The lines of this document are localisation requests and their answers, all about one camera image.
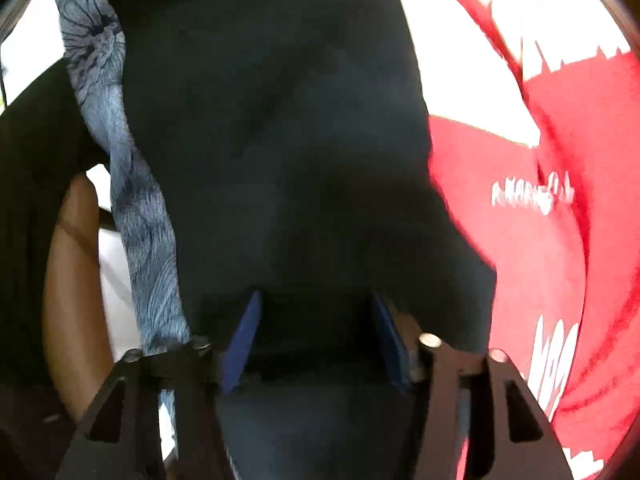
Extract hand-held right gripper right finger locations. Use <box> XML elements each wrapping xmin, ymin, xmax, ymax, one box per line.
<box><xmin>372</xmin><ymin>292</ymin><xmax>576</xmax><ymax>480</ymax></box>

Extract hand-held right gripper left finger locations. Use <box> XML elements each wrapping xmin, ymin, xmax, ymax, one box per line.
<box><xmin>55</xmin><ymin>290</ymin><xmax>263</xmax><ymax>480</ymax></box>

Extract black pants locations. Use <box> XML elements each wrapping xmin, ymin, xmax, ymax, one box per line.
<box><xmin>102</xmin><ymin>0</ymin><xmax>498</xmax><ymax>480</ymax></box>

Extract red printed blanket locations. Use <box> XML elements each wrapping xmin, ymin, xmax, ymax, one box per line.
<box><xmin>387</xmin><ymin>0</ymin><xmax>636</xmax><ymax>480</ymax></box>

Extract blue-grey floral cloth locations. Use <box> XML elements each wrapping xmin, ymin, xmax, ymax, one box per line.
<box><xmin>54</xmin><ymin>0</ymin><xmax>193</xmax><ymax>431</ymax></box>

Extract person's dark clothing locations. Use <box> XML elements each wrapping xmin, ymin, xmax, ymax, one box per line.
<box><xmin>0</xmin><ymin>60</ymin><xmax>111</xmax><ymax>480</ymax></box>

